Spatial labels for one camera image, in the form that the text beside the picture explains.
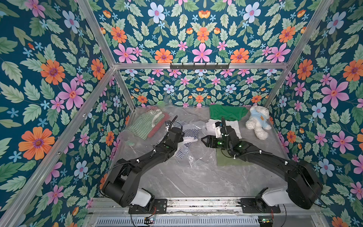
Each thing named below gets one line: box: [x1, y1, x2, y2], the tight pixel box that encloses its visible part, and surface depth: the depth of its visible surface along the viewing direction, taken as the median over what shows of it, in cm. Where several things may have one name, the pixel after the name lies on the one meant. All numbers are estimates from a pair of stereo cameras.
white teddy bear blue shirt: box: [245, 103, 272, 141], surface depth 104 cm
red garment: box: [147, 113, 171, 138], surface depth 103 cm
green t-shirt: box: [209, 104, 250, 122], surface depth 117 cm
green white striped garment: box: [127, 109, 165, 140], surface depth 106 cm
